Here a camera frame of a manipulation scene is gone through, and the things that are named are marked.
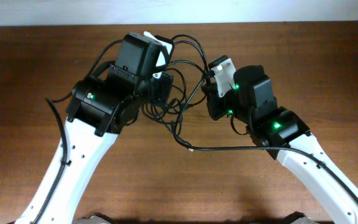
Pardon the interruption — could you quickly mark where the black cable long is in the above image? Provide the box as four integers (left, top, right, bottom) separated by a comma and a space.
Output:
141, 58, 211, 152

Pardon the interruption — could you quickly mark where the black cable short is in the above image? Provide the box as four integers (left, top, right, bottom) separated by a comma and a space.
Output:
141, 68, 188, 125

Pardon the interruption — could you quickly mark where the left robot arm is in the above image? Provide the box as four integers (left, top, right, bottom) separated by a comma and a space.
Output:
17, 32, 175, 223

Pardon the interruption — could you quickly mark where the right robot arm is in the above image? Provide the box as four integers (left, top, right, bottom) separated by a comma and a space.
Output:
202, 65, 358, 223

